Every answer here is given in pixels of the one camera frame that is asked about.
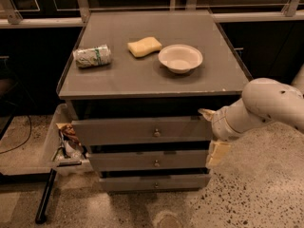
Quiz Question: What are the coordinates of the grey drawer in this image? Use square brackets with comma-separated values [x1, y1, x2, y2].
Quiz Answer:
[99, 174, 210, 192]
[87, 150, 208, 171]
[72, 116, 213, 146]

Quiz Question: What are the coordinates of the clear plastic bin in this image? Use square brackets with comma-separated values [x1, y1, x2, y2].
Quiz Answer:
[41, 104, 92, 176]

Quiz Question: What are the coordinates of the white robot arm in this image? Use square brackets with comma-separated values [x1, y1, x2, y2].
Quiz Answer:
[199, 78, 304, 169]

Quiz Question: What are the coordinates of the yellow sponge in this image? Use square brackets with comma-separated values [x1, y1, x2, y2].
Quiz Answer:
[127, 37, 162, 58]

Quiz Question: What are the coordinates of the grey middle drawer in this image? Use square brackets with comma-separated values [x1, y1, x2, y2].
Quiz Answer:
[87, 150, 208, 171]

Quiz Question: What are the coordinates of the black cable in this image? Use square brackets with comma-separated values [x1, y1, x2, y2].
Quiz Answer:
[0, 114, 33, 155]

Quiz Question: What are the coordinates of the black metal leg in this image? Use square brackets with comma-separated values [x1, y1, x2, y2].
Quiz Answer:
[35, 169, 57, 224]

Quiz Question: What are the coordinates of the grey bottom drawer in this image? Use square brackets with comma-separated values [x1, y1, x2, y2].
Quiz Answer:
[99, 174, 210, 192]

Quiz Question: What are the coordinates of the grey top drawer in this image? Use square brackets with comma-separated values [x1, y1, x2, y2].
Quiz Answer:
[72, 116, 213, 146]

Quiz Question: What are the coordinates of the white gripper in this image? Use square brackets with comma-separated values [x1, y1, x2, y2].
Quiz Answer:
[199, 106, 240, 169]

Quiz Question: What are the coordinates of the crushed green white can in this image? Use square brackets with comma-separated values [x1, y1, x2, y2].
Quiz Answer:
[73, 45, 112, 68]

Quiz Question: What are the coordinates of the white bowl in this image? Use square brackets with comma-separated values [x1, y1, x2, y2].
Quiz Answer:
[158, 45, 203, 74]

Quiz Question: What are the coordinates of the metal railing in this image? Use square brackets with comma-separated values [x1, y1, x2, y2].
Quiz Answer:
[1, 0, 304, 28]

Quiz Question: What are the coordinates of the brown snack wrapper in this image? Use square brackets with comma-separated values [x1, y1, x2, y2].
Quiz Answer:
[56, 123, 80, 145]

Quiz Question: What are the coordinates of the grey drawer cabinet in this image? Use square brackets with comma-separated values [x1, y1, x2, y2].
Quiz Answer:
[57, 10, 252, 179]

